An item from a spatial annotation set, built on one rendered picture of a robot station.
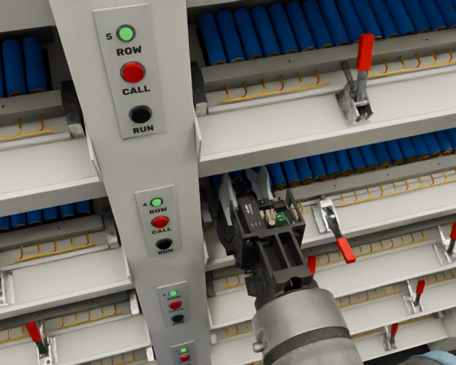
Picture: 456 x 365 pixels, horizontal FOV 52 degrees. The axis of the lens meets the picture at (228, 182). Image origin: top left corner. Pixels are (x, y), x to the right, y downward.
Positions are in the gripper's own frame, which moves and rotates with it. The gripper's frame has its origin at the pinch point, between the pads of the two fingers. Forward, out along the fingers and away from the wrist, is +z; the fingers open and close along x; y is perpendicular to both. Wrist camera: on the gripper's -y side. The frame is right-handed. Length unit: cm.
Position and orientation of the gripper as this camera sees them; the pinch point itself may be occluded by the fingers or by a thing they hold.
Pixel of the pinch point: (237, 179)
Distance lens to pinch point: 62.7
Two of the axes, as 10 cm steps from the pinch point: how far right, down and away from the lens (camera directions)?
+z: -2.6, -7.3, 6.3
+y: 0.0, -6.5, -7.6
